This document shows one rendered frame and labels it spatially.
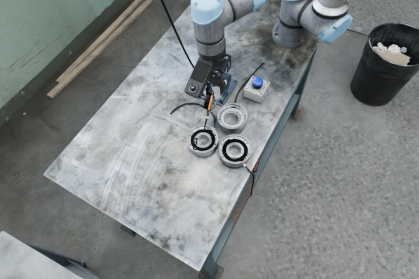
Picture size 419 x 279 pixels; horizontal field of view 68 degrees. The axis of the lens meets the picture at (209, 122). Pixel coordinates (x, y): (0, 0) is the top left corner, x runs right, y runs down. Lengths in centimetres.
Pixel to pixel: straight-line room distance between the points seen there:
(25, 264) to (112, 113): 56
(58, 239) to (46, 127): 77
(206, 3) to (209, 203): 57
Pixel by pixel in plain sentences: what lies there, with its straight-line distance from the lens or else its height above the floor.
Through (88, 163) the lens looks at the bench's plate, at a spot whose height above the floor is 80.
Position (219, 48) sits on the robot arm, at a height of 116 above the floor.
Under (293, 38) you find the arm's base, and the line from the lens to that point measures 129.
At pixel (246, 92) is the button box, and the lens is 112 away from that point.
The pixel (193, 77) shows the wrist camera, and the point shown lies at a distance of 84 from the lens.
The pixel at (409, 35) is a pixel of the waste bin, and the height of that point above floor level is 38.
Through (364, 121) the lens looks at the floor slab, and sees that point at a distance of 219.
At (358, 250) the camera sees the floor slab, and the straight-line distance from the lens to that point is 186.
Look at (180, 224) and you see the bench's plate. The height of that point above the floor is 80.
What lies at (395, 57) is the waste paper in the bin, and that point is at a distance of 209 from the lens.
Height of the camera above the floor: 172
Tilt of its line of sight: 58 degrees down
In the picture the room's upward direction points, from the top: 7 degrees counter-clockwise
